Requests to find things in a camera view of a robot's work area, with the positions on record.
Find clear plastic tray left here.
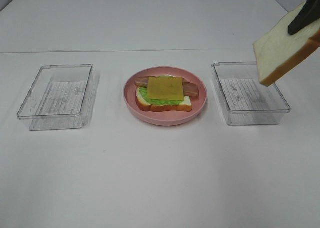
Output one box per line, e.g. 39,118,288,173
17,64,100,131

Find bacon strip from tray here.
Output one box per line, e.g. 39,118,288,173
182,82,199,98
134,76,149,88

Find clear plastic tray right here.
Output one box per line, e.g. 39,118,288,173
211,61,291,126

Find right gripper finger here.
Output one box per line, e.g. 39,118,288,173
288,0,320,36

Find green lettuce leaf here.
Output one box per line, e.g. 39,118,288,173
134,75,191,106

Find yellow cheese slice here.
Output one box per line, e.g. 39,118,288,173
147,76,185,101

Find clear plastic tray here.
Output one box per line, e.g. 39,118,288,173
17,64,100,131
211,61,291,126

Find bread slice from tray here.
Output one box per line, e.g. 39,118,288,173
136,86,193,112

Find pink round plate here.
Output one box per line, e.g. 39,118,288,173
123,66,208,126

